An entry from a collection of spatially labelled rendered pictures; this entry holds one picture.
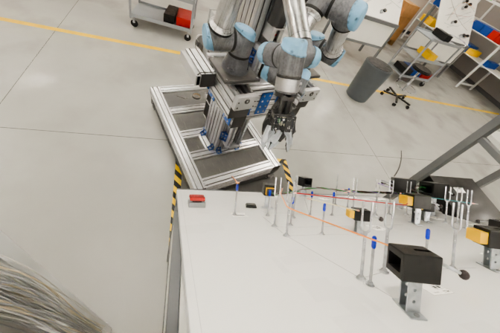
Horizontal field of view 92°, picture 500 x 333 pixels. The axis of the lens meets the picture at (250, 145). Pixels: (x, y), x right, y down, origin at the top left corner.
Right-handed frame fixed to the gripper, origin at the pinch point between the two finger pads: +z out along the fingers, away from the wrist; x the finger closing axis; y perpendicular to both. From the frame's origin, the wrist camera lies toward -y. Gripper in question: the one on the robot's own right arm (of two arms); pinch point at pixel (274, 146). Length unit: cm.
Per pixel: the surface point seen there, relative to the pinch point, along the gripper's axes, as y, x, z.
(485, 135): -16, 94, -7
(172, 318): 24, -30, 58
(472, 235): 37, 41, 1
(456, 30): -509, 473, -101
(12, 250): 47, -49, 1
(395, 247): 51, 10, -8
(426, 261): 53, 13, -8
